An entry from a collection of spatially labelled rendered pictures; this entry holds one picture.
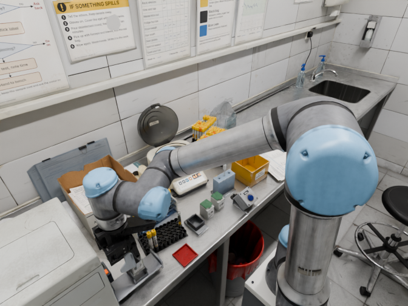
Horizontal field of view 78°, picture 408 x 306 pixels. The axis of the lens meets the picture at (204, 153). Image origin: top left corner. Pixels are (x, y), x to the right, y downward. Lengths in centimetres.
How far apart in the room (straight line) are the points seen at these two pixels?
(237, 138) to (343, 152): 24
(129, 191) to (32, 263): 29
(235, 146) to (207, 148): 7
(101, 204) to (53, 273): 19
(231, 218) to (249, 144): 61
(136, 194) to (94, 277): 27
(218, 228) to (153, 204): 55
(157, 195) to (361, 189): 37
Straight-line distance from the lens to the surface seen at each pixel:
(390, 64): 297
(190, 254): 101
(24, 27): 108
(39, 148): 122
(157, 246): 101
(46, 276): 72
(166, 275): 97
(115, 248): 74
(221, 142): 56
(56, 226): 80
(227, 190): 120
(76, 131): 124
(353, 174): 38
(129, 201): 58
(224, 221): 110
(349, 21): 303
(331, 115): 43
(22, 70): 111
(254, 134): 53
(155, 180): 60
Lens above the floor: 172
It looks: 36 degrees down
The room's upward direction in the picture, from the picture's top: 1 degrees counter-clockwise
